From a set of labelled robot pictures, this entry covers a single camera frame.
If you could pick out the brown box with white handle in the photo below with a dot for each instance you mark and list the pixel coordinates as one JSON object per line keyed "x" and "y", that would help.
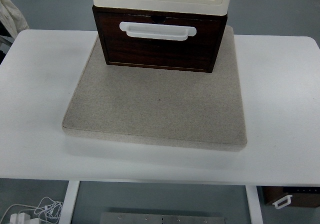
{"x": 280, "y": 197}

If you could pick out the dark wooden cabinet frame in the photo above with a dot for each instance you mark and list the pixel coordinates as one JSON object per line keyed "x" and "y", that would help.
{"x": 100, "y": 34}

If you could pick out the white table leg right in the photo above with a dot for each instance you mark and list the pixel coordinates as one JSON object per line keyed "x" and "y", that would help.
{"x": 254, "y": 204}

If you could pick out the grey fabric cushion pad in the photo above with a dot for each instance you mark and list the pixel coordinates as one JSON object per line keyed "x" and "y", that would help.
{"x": 160, "y": 107}

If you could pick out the white power adapter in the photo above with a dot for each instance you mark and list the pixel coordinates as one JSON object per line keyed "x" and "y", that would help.
{"x": 21, "y": 218}

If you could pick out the white table leg left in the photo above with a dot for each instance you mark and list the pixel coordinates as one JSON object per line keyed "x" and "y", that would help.
{"x": 69, "y": 202}

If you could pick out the white cloth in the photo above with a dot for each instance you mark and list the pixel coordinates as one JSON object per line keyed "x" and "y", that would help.
{"x": 12, "y": 18}

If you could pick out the white table leg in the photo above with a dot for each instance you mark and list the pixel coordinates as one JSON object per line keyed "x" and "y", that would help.
{"x": 69, "y": 202}
{"x": 254, "y": 204}

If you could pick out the white drawer handle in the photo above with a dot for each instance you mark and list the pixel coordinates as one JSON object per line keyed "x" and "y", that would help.
{"x": 157, "y": 31}

